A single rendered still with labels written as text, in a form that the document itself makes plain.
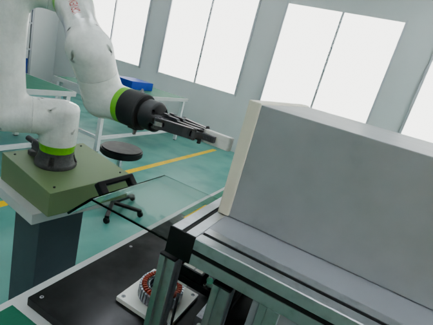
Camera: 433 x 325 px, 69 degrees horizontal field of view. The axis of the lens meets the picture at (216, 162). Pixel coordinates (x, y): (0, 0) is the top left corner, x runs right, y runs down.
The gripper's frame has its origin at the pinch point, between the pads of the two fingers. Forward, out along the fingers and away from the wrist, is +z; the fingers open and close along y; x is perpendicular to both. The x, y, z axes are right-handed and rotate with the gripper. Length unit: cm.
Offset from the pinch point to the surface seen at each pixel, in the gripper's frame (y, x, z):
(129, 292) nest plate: 7.7, -42.4, -8.9
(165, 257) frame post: 23.7, -15.9, 6.8
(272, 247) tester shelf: 17.6, -9.1, 21.5
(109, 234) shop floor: -103, -120, -110
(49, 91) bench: -147, -47, -248
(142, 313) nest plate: 10.7, -42.4, -2.3
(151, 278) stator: 3.5, -39.0, -6.2
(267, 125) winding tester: 14.2, 8.3, 13.8
